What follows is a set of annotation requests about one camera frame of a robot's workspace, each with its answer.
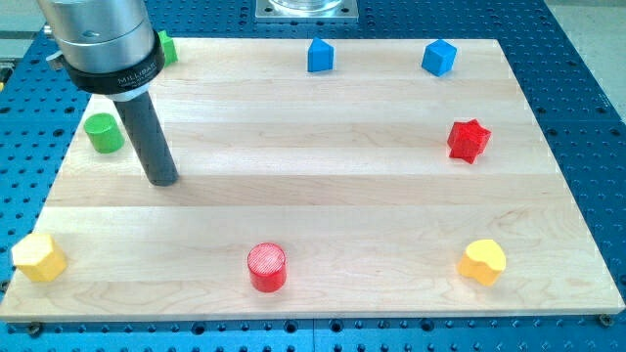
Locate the green block behind arm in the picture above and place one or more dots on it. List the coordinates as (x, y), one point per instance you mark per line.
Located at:
(168, 48)

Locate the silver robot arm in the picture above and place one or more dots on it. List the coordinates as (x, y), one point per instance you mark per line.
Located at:
(107, 47)

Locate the blue cube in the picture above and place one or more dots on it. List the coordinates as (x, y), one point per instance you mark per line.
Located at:
(439, 57)

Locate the wooden board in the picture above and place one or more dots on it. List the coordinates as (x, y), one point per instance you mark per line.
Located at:
(347, 170)

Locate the red cylinder block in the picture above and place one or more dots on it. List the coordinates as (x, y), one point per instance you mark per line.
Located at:
(267, 267)

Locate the blue triangular prism block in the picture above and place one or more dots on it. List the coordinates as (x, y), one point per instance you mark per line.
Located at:
(320, 55)

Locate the red star block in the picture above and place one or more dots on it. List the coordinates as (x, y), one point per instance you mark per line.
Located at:
(467, 140)

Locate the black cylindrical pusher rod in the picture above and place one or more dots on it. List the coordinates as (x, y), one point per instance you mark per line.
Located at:
(142, 126)

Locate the yellow heart block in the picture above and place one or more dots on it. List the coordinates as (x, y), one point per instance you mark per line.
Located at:
(484, 261)

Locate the green cylinder block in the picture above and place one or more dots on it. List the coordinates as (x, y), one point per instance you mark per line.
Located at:
(103, 132)

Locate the blue perforated table plate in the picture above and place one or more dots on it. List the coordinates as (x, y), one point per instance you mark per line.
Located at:
(40, 109)

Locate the yellow hexagon block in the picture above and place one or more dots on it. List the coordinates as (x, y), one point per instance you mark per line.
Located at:
(39, 257)

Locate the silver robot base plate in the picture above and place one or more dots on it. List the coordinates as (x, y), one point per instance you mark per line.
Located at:
(306, 10)

